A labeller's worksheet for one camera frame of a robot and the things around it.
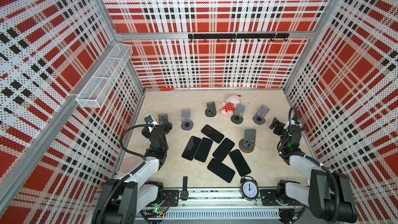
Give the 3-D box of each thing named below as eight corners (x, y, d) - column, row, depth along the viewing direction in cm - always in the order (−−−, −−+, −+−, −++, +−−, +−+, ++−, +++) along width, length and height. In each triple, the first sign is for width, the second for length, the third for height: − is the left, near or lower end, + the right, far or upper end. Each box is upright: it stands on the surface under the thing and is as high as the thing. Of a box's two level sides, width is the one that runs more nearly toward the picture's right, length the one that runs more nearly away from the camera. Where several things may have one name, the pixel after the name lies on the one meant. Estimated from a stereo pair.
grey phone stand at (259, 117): (252, 121, 105) (256, 112, 97) (258, 114, 109) (262, 104, 101) (262, 127, 102) (266, 117, 94) (267, 119, 106) (272, 109, 98)
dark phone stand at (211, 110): (205, 116, 107) (205, 108, 99) (205, 111, 110) (205, 101, 103) (215, 116, 107) (216, 107, 99) (215, 110, 110) (215, 101, 103)
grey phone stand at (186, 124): (182, 130, 100) (180, 121, 92) (184, 118, 106) (181, 109, 98) (193, 130, 100) (191, 121, 92) (193, 118, 106) (192, 109, 98)
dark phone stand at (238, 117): (230, 122, 104) (231, 115, 98) (233, 110, 111) (235, 102, 105) (241, 125, 103) (243, 118, 96) (243, 112, 110) (246, 105, 103)
